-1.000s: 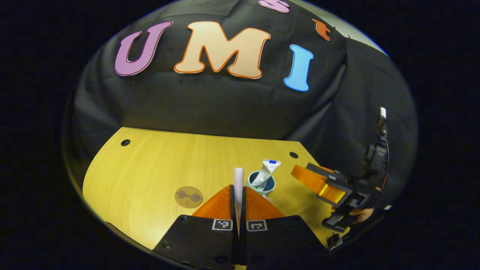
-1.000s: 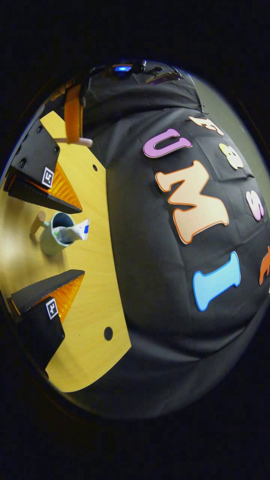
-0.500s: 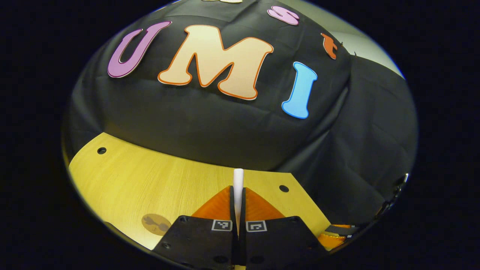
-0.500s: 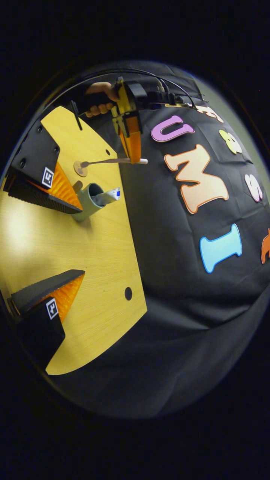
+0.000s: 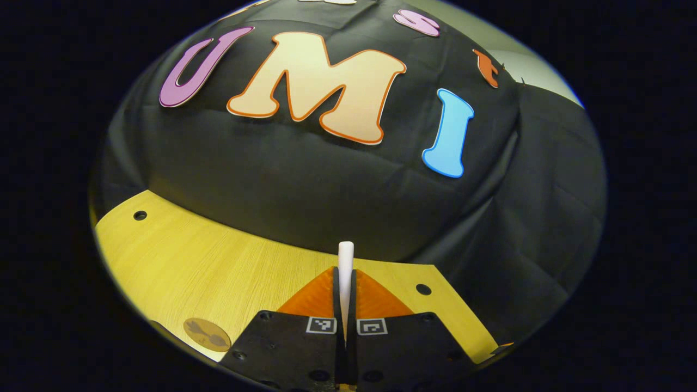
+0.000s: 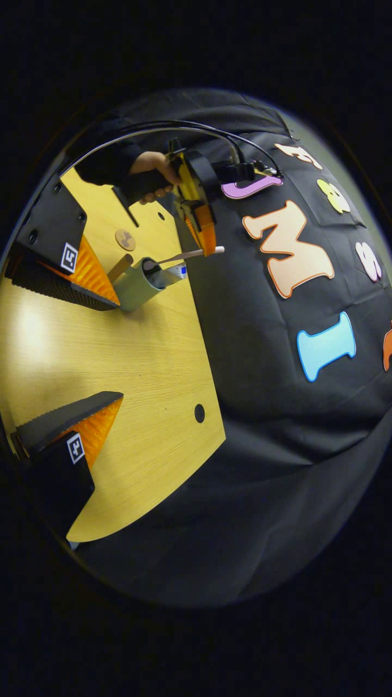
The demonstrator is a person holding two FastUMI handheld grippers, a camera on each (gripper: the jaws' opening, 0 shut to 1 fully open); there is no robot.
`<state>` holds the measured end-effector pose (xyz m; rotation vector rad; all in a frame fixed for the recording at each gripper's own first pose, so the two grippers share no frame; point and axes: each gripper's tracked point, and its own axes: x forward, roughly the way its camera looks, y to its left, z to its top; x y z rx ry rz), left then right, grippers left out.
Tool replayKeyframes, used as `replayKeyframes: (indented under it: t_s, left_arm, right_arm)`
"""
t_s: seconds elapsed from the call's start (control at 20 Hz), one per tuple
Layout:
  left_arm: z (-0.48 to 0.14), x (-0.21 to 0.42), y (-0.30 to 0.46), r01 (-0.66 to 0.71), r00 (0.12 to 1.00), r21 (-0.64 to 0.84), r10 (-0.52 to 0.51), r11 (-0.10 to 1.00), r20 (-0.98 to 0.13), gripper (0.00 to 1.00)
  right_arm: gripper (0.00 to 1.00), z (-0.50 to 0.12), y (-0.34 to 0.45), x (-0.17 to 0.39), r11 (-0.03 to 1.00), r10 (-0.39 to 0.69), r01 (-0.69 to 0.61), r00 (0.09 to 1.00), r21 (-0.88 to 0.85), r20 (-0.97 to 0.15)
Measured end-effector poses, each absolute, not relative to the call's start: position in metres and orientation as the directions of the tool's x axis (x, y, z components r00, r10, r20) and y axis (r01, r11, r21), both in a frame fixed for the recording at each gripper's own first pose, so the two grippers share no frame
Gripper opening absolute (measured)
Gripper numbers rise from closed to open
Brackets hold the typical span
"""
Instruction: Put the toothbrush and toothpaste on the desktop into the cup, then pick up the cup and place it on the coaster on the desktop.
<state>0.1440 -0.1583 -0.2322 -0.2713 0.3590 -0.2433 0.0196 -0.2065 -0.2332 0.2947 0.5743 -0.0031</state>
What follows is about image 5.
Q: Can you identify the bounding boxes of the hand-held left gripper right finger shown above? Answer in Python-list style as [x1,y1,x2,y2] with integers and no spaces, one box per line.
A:
[349,268,475,390]

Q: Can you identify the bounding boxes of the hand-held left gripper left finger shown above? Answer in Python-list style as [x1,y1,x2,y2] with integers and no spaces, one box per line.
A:
[219,266,343,390]

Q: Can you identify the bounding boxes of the round cork coaster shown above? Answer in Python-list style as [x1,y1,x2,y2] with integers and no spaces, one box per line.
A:
[183,318,232,352]

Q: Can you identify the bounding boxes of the white toothbrush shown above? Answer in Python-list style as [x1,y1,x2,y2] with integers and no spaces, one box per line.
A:
[338,241,354,349]

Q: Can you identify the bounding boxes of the black backdrop cloth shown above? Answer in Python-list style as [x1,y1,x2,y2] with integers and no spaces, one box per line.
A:
[90,0,608,349]

